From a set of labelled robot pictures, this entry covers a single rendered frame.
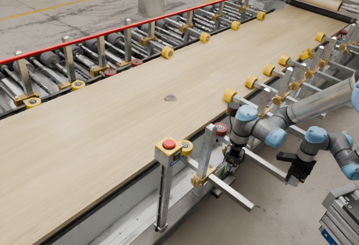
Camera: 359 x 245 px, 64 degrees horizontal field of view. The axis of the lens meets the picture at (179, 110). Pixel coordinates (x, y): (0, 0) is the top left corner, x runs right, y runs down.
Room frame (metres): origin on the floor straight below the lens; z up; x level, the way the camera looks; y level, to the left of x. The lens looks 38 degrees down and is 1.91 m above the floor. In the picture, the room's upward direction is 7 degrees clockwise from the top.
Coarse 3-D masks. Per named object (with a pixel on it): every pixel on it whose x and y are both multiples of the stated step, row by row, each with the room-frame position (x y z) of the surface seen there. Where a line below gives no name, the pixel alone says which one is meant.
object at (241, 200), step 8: (184, 160) 0.99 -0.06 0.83; (192, 160) 0.99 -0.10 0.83; (192, 168) 0.96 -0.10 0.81; (208, 176) 0.90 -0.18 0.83; (216, 184) 0.87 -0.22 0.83; (224, 184) 0.87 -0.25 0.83; (224, 192) 0.84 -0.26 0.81; (232, 192) 0.83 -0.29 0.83; (240, 200) 0.79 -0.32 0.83; (248, 208) 0.76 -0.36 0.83
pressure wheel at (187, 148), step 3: (180, 141) 1.04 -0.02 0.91; (183, 141) 1.05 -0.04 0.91; (186, 141) 1.05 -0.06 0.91; (189, 141) 1.05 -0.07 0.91; (183, 144) 1.03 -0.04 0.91; (186, 144) 1.03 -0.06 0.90; (189, 144) 1.03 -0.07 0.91; (183, 147) 1.01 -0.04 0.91; (186, 147) 1.01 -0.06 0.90; (189, 147) 1.01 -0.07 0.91; (192, 147) 1.01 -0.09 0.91; (183, 150) 0.99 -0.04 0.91; (186, 150) 0.99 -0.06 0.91; (189, 150) 0.99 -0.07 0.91; (183, 153) 0.98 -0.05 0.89; (186, 153) 0.98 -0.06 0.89; (189, 153) 0.99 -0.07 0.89
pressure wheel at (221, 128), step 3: (216, 123) 1.22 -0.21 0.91; (219, 123) 1.22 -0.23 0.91; (222, 123) 1.23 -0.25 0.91; (216, 126) 1.20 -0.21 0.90; (219, 126) 1.20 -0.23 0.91; (222, 126) 1.21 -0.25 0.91; (225, 126) 1.21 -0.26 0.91; (219, 129) 1.18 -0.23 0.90; (222, 129) 1.18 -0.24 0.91; (225, 129) 1.18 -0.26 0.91; (216, 132) 1.16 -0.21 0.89; (219, 132) 1.16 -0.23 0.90; (222, 132) 1.16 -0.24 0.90; (225, 132) 1.17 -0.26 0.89; (216, 135) 1.16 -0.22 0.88; (219, 135) 1.16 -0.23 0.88; (222, 135) 1.16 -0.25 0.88; (216, 141) 1.19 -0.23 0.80
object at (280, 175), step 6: (216, 138) 1.18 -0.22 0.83; (222, 138) 1.16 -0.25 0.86; (228, 138) 1.16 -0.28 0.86; (246, 150) 1.09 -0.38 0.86; (246, 156) 1.06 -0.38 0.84; (252, 156) 1.05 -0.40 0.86; (258, 156) 1.05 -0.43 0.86; (258, 162) 1.02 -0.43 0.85; (264, 162) 1.02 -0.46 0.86; (264, 168) 0.99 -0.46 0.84; (270, 168) 0.98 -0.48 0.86; (276, 168) 0.99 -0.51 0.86; (276, 174) 0.96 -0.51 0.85; (282, 174) 0.95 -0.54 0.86; (282, 180) 0.93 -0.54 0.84
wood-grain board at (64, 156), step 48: (192, 48) 2.14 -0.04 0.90; (240, 48) 2.26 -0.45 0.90; (288, 48) 2.38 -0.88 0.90; (96, 96) 1.34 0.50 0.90; (144, 96) 1.40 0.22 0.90; (192, 96) 1.46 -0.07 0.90; (240, 96) 1.53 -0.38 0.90; (0, 144) 0.89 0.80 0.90; (48, 144) 0.92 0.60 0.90; (96, 144) 0.96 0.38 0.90; (144, 144) 1.00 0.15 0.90; (0, 192) 0.64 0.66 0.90; (48, 192) 0.67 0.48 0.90; (96, 192) 0.69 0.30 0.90; (0, 240) 0.46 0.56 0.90
